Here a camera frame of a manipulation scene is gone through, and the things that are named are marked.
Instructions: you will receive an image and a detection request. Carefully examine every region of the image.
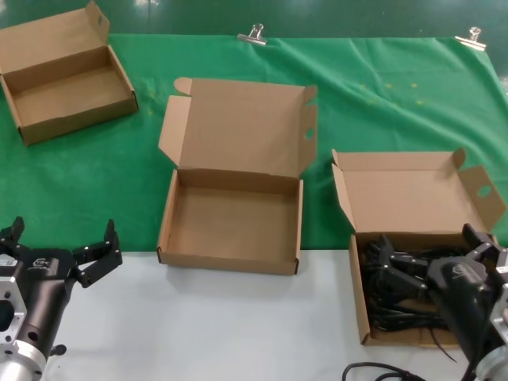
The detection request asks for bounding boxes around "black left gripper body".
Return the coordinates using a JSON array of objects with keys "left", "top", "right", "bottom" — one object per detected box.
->
[{"left": 15, "top": 246, "right": 80, "bottom": 358}]

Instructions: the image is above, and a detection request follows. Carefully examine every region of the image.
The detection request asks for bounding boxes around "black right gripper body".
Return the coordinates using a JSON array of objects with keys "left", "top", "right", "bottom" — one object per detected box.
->
[{"left": 424, "top": 256, "right": 501, "bottom": 362}]

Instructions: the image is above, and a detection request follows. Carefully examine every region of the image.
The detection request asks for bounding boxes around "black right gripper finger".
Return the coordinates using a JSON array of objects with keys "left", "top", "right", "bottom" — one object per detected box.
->
[
  {"left": 462, "top": 222, "right": 499, "bottom": 263},
  {"left": 367, "top": 233, "right": 432, "bottom": 301}
]

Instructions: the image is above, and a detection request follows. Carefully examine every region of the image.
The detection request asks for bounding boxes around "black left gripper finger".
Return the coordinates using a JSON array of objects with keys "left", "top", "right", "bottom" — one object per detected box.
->
[
  {"left": 71, "top": 218, "right": 123, "bottom": 290},
  {"left": 0, "top": 216, "right": 29, "bottom": 259}
]

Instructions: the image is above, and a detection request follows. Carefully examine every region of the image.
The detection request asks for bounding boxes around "small open cardboard box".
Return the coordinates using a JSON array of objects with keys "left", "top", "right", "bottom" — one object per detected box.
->
[{"left": 0, "top": 0, "right": 140, "bottom": 147}]

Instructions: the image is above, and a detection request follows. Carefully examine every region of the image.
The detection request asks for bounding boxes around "green table cloth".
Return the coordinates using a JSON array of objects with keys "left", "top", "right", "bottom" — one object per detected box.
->
[{"left": 0, "top": 32, "right": 508, "bottom": 253}]

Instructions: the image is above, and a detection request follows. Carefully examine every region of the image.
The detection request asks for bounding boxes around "silver binder clip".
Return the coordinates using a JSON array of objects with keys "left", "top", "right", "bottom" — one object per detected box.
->
[
  {"left": 237, "top": 23, "right": 267, "bottom": 47},
  {"left": 454, "top": 26, "right": 487, "bottom": 52}
]

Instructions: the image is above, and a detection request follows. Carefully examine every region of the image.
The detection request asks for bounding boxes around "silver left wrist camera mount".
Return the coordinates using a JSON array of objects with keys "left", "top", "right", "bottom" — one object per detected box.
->
[{"left": 0, "top": 253, "right": 29, "bottom": 346}]

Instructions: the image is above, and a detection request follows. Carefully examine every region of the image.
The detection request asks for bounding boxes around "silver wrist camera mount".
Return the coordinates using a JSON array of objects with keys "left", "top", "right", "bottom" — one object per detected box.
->
[
  {"left": 490, "top": 245, "right": 508, "bottom": 330},
  {"left": 0, "top": 253, "right": 29, "bottom": 346}
]

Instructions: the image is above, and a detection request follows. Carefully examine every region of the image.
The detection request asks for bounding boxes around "black power cord bundle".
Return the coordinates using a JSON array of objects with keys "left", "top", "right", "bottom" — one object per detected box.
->
[
  {"left": 367, "top": 293, "right": 452, "bottom": 333},
  {"left": 356, "top": 237, "right": 471, "bottom": 291}
]

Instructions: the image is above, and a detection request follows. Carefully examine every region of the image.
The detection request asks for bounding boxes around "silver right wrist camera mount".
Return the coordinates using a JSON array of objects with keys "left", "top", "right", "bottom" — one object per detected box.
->
[{"left": 490, "top": 245, "right": 508, "bottom": 330}]

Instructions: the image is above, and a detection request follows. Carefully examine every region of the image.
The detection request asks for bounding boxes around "thin black cable tie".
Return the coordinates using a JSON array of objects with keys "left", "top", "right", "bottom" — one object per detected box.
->
[{"left": 430, "top": 327, "right": 460, "bottom": 363}]

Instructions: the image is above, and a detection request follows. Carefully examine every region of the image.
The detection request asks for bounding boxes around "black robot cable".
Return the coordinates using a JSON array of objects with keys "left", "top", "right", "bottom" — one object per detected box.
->
[{"left": 341, "top": 360, "right": 421, "bottom": 381}]

